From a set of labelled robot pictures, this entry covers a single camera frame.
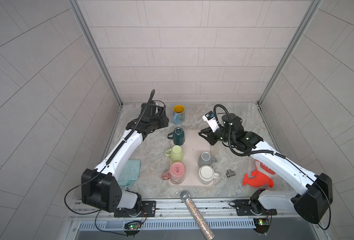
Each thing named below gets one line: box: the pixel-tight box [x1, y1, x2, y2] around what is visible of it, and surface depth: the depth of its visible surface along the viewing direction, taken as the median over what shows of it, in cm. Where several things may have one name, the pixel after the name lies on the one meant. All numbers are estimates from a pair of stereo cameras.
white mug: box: [199, 165, 220, 185], surface depth 77 cm
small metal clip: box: [226, 169, 236, 178], surface depth 82 cm
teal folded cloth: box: [118, 159, 141, 187], surface depth 83 cm
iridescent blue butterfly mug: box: [173, 104, 186, 125], surface depth 101 cm
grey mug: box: [198, 151, 217, 168], surface depth 80 cm
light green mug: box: [164, 145, 184, 162], surface depth 82 cm
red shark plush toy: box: [242, 160, 276, 188], surface depth 80 cm
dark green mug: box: [167, 127, 185, 146], surface depth 90 cm
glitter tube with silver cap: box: [180, 190, 215, 240], surface depth 68 cm
